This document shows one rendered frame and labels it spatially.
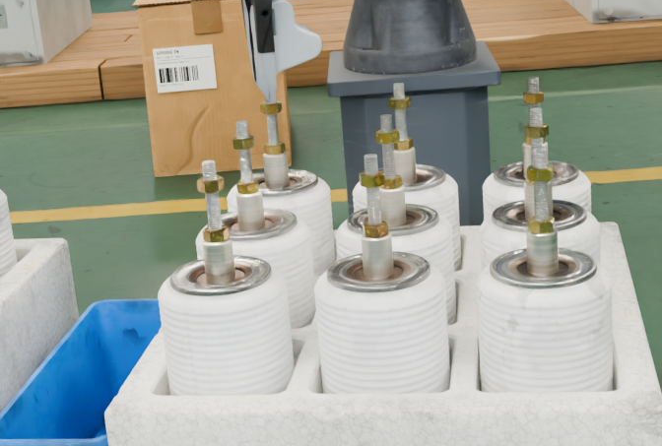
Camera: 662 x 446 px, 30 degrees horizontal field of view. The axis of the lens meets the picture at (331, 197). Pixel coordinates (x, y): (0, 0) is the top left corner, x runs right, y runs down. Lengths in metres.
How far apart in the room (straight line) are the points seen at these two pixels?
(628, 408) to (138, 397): 0.35
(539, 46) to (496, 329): 1.95
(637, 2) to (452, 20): 1.55
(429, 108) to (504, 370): 0.52
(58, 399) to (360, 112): 0.45
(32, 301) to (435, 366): 0.46
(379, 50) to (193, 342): 0.54
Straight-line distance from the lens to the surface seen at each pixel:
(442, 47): 1.35
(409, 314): 0.87
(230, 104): 2.12
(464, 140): 1.36
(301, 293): 1.02
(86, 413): 1.24
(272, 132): 1.12
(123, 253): 1.79
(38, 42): 2.93
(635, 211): 1.82
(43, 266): 1.24
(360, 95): 1.33
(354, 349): 0.88
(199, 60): 2.10
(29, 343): 1.20
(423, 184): 1.09
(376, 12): 1.36
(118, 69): 2.82
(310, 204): 1.11
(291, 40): 1.09
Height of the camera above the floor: 0.57
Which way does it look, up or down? 17 degrees down
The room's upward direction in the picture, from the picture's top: 5 degrees counter-clockwise
